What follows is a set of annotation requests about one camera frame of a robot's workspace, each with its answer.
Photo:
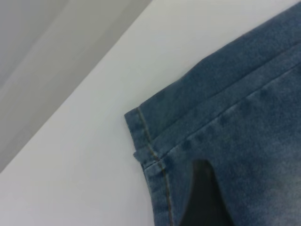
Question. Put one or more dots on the blue denim shorts cartoon print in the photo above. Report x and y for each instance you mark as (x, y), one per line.
(235, 106)

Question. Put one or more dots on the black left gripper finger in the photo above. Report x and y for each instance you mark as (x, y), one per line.
(204, 202)

